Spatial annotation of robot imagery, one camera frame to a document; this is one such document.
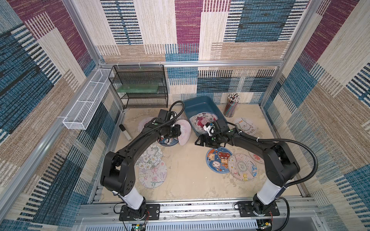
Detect pink unicorn coaster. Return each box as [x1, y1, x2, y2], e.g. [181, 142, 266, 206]
[175, 119, 192, 146]

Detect blue character coaster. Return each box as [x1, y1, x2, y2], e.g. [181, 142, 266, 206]
[206, 147, 233, 174]

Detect red floral coaster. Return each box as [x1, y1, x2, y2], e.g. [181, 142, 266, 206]
[190, 112, 218, 134]

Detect white daisy coaster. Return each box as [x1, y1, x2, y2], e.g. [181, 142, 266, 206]
[135, 144, 163, 170]

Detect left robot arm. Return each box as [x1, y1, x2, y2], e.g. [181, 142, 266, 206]
[100, 107, 184, 217]

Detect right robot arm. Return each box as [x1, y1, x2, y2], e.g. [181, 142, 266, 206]
[195, 119, 300, 216]

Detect teal plastic storage box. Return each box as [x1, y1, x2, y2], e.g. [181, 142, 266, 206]
[184, 96, 226, 137]

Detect dark blue cartoon coaster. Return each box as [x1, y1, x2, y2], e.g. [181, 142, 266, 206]
[158, 137, 179, 147]

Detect pink kitty coaster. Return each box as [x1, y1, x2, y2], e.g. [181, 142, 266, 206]
[137, 116, 154, 132]

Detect white dog coaster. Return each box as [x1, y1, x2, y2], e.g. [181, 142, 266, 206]
[233, 117, 257, 136]

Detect cream cartoon coaster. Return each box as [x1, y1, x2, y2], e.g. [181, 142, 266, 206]
[228, 154, 258, 182]

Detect cup of colored pencils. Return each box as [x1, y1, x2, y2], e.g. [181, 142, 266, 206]
[224, 92, 240, 117]

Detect pink rabbit coaster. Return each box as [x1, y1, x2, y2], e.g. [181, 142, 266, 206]
[249, 152, 264, 164]

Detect white marker black cap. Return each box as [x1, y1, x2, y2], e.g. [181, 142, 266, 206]
[119, 124, 132, 141]

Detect pink blossom coaster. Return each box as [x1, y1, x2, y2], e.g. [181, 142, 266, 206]
[139, 160, 168, 189]

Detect green board on shelf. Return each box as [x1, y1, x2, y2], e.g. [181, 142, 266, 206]
[116, 84, 159, 93]

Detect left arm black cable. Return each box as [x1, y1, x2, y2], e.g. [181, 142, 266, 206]
[135, 100, 186, 139]

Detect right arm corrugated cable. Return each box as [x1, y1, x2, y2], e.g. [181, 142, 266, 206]
[228, 121, 319, 231]

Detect black wire shelf rack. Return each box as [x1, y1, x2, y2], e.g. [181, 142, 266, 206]
[108, 64, 169, 109]

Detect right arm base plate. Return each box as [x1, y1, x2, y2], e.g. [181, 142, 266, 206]
[233, 201, 280, 218]

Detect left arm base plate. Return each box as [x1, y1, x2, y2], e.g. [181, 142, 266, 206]
[119, 204, 161, 221]

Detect white wire mesh basket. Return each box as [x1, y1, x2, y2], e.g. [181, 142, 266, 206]
[63, 69, 110, 130]

